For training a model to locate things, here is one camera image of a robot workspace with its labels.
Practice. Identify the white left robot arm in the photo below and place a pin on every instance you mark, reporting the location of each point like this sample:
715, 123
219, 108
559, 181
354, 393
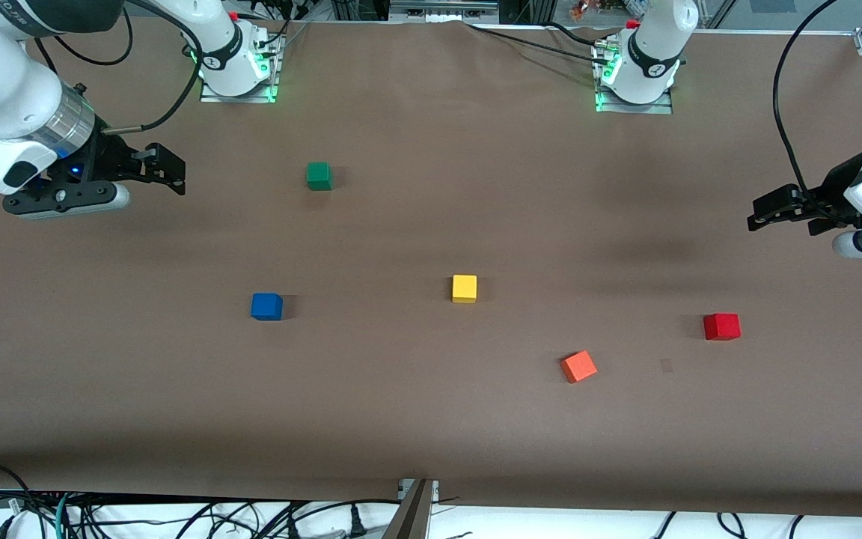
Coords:
655, 45

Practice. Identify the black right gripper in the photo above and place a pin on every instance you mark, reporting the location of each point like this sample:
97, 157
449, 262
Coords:
111, 157

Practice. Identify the grey power strip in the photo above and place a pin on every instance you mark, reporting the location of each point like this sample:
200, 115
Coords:
442, 7

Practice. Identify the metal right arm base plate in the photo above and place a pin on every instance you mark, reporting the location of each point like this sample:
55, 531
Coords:
210, 93

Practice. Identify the aluminium table leg profile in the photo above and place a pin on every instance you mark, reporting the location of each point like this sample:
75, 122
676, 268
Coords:
410, 516

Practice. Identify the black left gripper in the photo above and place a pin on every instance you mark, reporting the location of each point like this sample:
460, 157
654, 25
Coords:
829, 191

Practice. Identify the orange cube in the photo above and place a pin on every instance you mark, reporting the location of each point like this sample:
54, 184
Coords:
579, 367

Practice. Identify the green cube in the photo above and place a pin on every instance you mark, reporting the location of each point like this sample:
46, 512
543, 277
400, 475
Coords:
319, 177

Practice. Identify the brown table cover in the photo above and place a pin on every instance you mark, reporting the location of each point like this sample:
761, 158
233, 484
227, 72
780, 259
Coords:
431, 419

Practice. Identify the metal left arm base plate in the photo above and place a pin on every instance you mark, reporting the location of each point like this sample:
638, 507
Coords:
634, 108

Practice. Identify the red cube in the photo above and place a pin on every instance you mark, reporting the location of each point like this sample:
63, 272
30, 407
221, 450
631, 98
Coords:
721, 327

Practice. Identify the yellow cube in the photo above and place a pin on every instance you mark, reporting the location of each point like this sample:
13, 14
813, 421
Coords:
464, 289

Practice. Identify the blue cube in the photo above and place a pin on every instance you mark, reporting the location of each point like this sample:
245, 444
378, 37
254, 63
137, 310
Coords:
266, 307

